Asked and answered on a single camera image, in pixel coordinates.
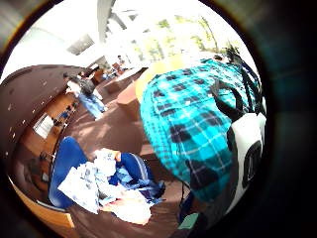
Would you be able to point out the white marker cube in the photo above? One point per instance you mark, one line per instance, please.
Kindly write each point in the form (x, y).
(248, 139)

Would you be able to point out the yellow round seat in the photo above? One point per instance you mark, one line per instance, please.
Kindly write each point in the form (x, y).
(155, 71)

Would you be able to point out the black backpack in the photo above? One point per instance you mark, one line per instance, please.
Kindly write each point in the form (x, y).
(87, 86)

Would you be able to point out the pale pink cloth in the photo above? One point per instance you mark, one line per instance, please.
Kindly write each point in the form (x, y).
(130, 208)

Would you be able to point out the green card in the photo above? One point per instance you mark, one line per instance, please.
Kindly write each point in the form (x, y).
(189, 221)

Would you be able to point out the long pale bench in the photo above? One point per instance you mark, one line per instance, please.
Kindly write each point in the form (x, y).
(124, 79)

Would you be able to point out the brown wooden bench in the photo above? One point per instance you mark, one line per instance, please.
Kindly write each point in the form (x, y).
(129, 100)

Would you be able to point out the white board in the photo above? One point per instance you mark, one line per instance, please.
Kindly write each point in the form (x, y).
(43, 126)

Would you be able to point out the wooden counter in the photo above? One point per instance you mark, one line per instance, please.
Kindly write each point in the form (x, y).
(43, 211)

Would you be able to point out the white crumpled cloth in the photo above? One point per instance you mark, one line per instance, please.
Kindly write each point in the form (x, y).
(105, 162)

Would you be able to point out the blue striped garment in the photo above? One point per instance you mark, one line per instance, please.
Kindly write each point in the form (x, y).
(140, 186)

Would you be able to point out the the person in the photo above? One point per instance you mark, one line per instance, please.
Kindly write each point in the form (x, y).
(185, 132)

